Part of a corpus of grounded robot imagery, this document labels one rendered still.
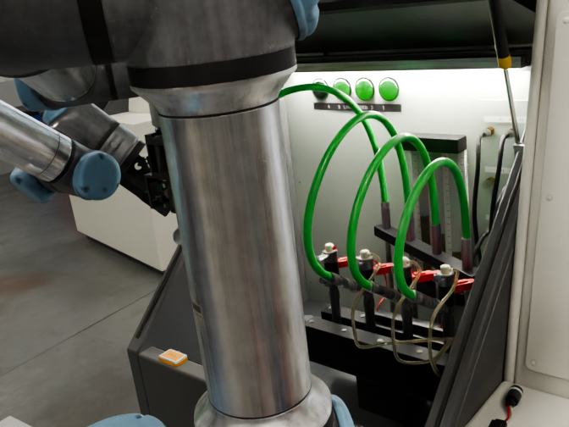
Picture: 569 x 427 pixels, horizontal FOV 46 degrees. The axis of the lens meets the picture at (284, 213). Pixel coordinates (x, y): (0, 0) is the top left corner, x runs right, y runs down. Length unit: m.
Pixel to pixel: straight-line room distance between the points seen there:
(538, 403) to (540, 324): 0.12
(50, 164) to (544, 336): 0.78
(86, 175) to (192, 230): 0.57
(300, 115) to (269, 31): 1.16
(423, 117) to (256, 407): 0.97
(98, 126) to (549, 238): 0.75
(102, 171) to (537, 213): 0.66
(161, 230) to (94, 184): 3.08
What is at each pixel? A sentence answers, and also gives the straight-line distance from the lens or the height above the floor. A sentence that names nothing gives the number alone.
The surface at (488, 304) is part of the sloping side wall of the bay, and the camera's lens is 1.05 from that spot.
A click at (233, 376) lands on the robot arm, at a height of 1.33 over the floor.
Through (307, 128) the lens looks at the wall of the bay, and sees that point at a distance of 1.58.
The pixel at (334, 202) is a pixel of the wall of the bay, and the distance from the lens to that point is 1.59.
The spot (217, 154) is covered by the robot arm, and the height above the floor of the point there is 1.50.
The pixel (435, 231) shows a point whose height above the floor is 1.15.
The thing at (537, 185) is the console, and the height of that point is 1.28.
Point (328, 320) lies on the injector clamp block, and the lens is 1.33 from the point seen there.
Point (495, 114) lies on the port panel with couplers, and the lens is 1.33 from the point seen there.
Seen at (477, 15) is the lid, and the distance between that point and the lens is 1.23.
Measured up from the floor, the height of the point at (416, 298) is 1.13.
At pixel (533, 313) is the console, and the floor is 1.09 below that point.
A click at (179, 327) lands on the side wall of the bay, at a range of 1.45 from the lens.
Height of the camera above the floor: 1.60
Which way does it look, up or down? 18 degrees down
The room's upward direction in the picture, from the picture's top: 7 degrees counter-clockwise
